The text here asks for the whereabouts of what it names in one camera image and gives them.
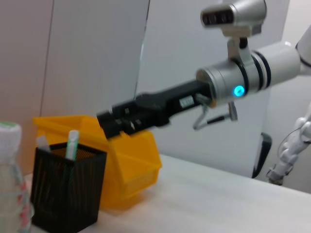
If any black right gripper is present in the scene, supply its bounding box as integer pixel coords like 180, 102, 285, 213
96, 79, 216, 139

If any green pen with white cap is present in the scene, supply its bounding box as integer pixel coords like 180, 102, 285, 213
65, 130, 80, 161

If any grey marker pen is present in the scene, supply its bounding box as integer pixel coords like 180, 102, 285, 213
36, 135, 51, 153

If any clear water bottle green label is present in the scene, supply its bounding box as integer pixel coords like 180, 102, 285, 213
0, 120, 34, 233

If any black mesh pen holder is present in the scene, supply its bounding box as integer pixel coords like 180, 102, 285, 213
31, 142, 107, 233

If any yellow plastic storage bin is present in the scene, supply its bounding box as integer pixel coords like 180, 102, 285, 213
33, 114, 163, 211

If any dark office chair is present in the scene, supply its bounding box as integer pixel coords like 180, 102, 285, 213
252, 132, 273, 179

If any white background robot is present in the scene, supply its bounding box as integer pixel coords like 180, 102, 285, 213
266, 100, 311, 186

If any right gripper cable with connector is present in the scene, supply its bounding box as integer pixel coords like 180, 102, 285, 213
193, 94, 238, 131

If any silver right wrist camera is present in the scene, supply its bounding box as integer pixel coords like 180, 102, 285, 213
200, 0, 267, 37

